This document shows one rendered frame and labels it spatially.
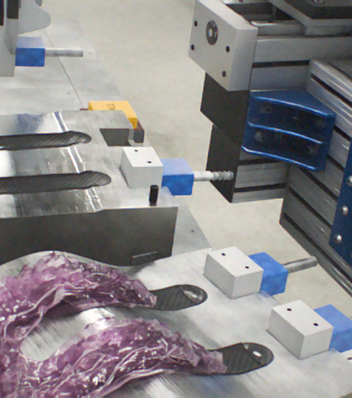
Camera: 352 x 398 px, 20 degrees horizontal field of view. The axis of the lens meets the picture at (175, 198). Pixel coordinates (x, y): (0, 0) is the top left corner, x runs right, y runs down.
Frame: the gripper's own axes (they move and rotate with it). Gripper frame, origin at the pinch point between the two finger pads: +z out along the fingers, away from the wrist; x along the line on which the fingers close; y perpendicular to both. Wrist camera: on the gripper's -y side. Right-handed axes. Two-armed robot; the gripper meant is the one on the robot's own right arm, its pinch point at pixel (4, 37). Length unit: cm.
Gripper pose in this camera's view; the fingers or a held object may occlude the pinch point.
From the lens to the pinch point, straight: 137.1
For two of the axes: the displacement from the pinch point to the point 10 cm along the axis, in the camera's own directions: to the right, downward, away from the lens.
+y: 9.5, -0.3, 3.0
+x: -2.8, -4.8, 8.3
